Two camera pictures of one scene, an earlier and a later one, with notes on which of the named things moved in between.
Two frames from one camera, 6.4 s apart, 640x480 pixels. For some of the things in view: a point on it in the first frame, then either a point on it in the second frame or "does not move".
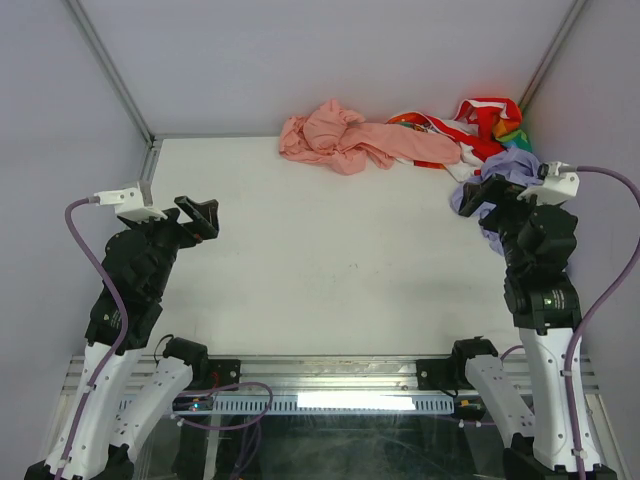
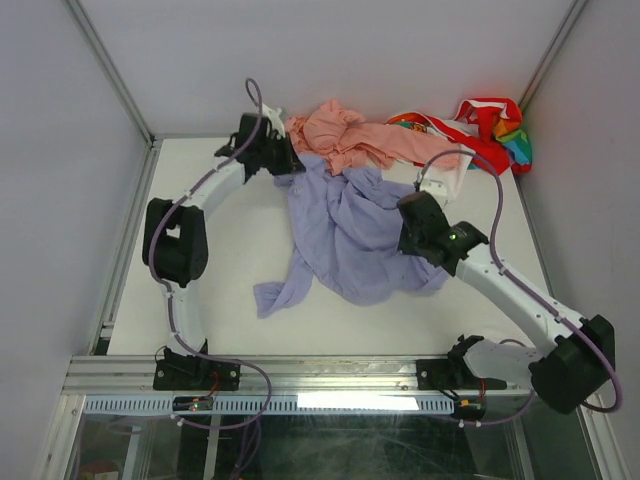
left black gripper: [203, 215] -> [291, 163]
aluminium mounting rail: [339, 373] does not move
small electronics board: [193, 402] does not move
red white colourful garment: [482, 127] does not move
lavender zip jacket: [516, 167] -> [347, 241]
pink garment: [341, 139] does not move
